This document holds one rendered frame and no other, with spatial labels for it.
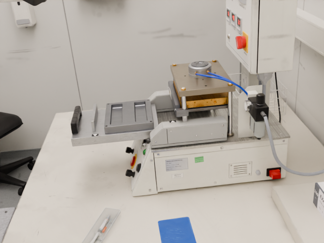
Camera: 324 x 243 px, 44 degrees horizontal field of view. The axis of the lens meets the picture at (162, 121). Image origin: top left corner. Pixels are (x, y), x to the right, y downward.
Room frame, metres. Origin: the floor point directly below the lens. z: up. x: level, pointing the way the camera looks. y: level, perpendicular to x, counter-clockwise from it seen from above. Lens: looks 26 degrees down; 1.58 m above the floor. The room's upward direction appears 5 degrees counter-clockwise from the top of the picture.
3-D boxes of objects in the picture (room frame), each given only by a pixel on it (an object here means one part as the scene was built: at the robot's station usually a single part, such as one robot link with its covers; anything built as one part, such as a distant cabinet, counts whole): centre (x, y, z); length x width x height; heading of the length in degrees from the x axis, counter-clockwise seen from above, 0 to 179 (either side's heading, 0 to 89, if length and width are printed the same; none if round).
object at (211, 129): (1.15, -0.07, 0.96); 0.26 x 0.05 x 0.07; 93
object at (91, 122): (1.28, 0.16, 0.97); 0.30 x 0.22 x 0.08; 93
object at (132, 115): (1.28, 0.12, 0.98); 0.20 x 0.17 x 0.03; 3
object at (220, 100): (1.29, -0.14, 1.07); 0.22 x 0.17 x 0.10; 3
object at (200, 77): (1.28, -0.18, 1.08); 0.31 x 0.24 x 0.13; 3
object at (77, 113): (1.27, 0.30, 0.99); 0.15 x 0.02 x 0.04; 3
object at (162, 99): (1.43, -0.07, 0.96); 0.25 x 0.05 x 0.07; 93
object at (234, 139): (1.30, -0.18, 0.93); 0.46 x 0.35 x 0.01; 93
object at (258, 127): (1.08, -0.28, 1.05); 0.15 x 0.05 x 0.15; 3
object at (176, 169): (1.28, -0.14, 0.84); 0.53 x 0.37 x 0.17; 93
